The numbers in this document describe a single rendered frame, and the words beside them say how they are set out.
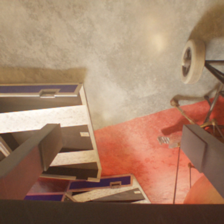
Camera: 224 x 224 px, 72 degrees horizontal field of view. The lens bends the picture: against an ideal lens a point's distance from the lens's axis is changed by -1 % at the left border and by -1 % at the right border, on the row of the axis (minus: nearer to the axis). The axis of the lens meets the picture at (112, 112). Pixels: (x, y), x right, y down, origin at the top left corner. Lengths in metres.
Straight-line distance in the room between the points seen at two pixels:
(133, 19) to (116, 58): 0.21
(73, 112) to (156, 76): 0.62
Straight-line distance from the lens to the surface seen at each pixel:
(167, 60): 0.93
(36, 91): 1.07
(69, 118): 1.21
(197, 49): 0.77
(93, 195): 2.08
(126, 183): 1.72
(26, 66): 1.16
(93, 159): 1.59
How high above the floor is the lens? 0.85
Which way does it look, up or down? 49 degrees down
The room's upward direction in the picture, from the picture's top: 168 degrees counter-clockwise
